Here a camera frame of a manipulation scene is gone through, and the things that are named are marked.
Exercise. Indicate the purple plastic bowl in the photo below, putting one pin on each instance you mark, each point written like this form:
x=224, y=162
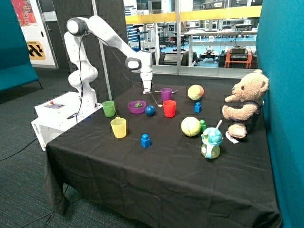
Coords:
x=136, y=110

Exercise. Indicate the purple plastic cup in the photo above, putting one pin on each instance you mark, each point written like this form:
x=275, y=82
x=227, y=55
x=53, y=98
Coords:
x=166, y=94

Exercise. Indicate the black tablecloth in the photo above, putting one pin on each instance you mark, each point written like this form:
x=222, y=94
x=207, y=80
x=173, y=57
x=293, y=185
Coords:
x=168, y=184

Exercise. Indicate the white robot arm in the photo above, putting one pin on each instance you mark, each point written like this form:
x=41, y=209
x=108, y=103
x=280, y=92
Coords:
x=80, y=54

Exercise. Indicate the blue toy block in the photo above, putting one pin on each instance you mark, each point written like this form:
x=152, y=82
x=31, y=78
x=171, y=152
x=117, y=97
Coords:
x=197, y=107
x=145, y=141

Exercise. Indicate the blue ball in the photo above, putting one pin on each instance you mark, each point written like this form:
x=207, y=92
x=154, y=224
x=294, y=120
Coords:
x=150, y=110

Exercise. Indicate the blue toy block front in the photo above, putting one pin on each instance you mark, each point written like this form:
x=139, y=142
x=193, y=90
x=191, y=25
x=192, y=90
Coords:
x=145, y=141

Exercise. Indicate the yellow plastic cup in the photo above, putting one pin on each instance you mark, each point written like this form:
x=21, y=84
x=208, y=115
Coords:
x=118, y=126

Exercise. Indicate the orange-yellow soft ball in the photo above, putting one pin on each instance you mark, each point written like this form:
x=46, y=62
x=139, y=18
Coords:
x=195, y=92

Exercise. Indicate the teal sippy cup with straw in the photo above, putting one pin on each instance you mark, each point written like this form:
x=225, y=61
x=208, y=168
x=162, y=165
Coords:
x=211, y=139

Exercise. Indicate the green toy block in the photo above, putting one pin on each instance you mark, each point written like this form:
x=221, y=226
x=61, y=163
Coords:
x=202, y=125

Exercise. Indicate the teal sofa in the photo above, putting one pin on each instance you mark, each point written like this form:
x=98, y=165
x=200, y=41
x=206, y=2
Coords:
x=15, y=66

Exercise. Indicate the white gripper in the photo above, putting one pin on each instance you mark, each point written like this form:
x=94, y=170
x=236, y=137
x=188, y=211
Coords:
x=147, y=82

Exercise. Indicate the red plastic cup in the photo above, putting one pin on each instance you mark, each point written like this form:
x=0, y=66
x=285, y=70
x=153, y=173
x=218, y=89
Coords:
x=169, y=108

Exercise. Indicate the teal partition wall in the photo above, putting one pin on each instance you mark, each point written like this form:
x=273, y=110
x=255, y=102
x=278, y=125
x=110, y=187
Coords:
x=280, y=54

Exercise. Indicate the black camera tripod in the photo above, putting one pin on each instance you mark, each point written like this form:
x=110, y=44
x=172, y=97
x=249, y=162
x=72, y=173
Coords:
x=140, y=45

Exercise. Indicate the yellow-green soft ball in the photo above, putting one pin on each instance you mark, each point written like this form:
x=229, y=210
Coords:
x=190, y=126

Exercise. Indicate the green plastic cup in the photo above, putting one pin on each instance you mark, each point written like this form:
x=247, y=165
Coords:
x=109, y=108

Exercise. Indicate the orange mobile robot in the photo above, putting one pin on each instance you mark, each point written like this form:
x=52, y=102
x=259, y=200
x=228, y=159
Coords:
x=241, y=57

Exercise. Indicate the white robot control box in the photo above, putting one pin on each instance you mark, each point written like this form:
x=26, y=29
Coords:
x=52, y=116

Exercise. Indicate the blue toy block back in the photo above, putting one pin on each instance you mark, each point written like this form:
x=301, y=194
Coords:
x=197, y=107

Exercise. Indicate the green toy vegetable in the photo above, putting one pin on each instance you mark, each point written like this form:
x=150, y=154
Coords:
x=138, y=105

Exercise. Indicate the brown teddy bear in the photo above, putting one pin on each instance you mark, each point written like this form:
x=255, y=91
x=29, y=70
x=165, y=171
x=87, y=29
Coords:
x=249, y=93

